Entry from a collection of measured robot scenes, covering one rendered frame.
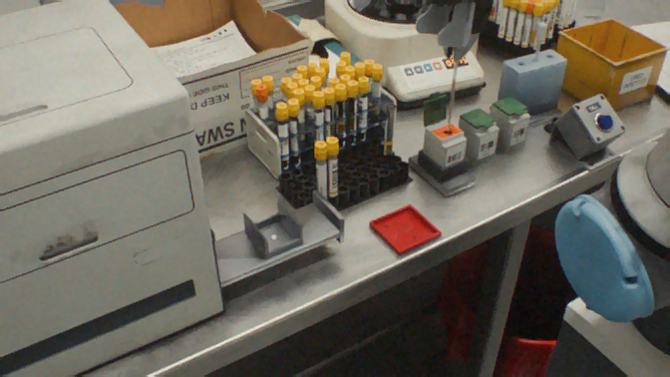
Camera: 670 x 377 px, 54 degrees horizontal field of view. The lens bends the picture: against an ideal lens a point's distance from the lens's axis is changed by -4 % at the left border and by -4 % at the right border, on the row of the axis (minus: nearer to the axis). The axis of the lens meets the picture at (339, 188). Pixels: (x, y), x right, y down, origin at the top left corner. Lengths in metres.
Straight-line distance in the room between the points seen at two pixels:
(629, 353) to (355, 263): 0.33
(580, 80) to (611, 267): 0.67
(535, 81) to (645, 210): 0.57
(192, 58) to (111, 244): 0.57
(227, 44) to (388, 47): 0.29
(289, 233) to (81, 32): 0.33
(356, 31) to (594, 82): 0.41
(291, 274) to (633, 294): 0.42
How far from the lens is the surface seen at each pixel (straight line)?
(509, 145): 1.05
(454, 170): 0.96
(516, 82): 1.08
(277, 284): 0.83
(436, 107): 0.96
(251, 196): 0.95
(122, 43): 0.71
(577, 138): 1.06
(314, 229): 0.84
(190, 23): 1.25
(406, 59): 1.15
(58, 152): 0.60
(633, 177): 0.58
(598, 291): 0.62
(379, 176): 0.94
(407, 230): 0.90
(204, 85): 0.98
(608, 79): 1.17
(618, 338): 0.80
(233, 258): 0.81
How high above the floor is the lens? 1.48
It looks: 39 degrees down
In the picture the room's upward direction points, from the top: straight up
